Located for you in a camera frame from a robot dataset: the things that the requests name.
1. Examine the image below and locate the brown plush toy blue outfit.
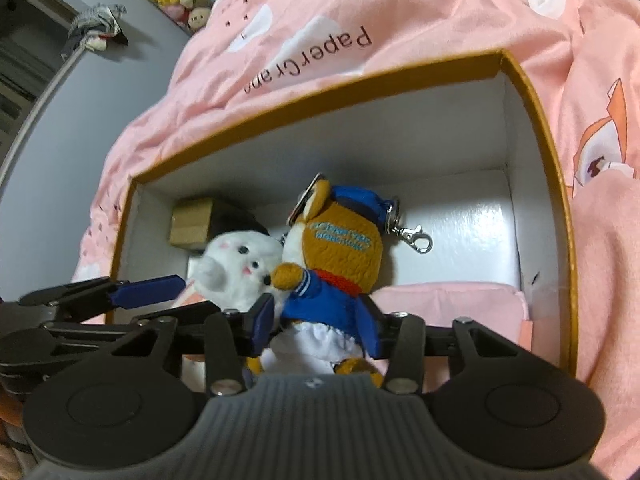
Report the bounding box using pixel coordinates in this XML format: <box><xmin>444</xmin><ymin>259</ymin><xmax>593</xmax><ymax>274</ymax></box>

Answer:
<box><xmin>244</xmin><ymin>172</ymin><xmax>435</xmax><ymax>390</ymax></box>

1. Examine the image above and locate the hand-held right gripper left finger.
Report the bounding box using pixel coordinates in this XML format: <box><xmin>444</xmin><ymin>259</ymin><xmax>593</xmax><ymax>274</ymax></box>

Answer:
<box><xmin>107</xmin><ymin>294</ymin><xmax>275</xmax><ymax>396</ymax></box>

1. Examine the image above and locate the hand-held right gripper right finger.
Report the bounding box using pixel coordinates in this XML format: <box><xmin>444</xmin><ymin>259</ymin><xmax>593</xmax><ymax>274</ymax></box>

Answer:
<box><xmin>354</xmin><ymin>296</ymin><xmax>523</xmax><ymax>395</ymax></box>

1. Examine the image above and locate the white pole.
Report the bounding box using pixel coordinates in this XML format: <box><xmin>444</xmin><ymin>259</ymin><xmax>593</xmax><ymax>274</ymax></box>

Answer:
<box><xmin>0</xmin><ymin>47</ymin><xmax>84</xmax><ymax>192</ymax></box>

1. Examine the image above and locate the pink pouch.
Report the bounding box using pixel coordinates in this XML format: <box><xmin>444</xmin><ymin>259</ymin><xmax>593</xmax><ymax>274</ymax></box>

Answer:
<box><xmin>376</xmin><ymin>282</ymin><xmax>534</xmax><ymax>354</ymax></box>

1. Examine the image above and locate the grey hanging cloth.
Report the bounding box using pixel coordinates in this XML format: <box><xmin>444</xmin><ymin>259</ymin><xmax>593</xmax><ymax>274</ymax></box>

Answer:
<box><xmin>62</xmin><ymin>3</ymin><xmax>130</xmax><ymax>59</ymax></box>

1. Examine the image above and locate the pink printed blanket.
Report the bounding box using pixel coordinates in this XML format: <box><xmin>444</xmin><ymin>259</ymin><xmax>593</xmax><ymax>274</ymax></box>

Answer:
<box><xmin>70</xmin><ymin>0</ymin><xmax>640</xmax><ymax>480</ymax></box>

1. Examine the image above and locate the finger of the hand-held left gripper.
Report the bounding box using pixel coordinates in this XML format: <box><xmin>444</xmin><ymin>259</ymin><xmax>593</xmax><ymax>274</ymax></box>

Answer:
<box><xmin>19</xmin><ymin>274</ymin><xmax>187</xmax><ymax>312</ymax></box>
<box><xmin>42</xmin><ymin>305</ymin><xmax>222</xmax><ymax>345</ymax></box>

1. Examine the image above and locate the orange cardboard box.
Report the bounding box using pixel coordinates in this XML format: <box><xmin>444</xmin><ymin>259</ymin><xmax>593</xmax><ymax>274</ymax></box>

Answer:
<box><xmin>107</xmin><ymin>49</ymin><xmax>582</xmax><ymax>380</ymax></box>

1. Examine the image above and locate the white plush bunny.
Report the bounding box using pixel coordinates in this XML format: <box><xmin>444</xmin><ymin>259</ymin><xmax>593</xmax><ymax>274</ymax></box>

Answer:
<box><xmin>175</xmin><ymin>227</ymin><xmax>287</xmax><ymax>312</ymax></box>

